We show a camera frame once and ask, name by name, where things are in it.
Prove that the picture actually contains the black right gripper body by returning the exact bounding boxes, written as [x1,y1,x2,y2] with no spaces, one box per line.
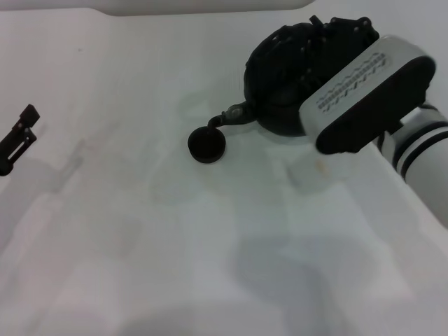
[310,30,379,89]

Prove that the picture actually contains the black round teapot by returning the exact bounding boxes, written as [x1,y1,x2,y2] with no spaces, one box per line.
[208,21,326,138]

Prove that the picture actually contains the small dark teacup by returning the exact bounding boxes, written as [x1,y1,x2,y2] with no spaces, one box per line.
[187,125,227,165]

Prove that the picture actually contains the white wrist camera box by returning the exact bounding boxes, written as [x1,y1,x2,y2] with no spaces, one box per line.
[298,34,439,155]

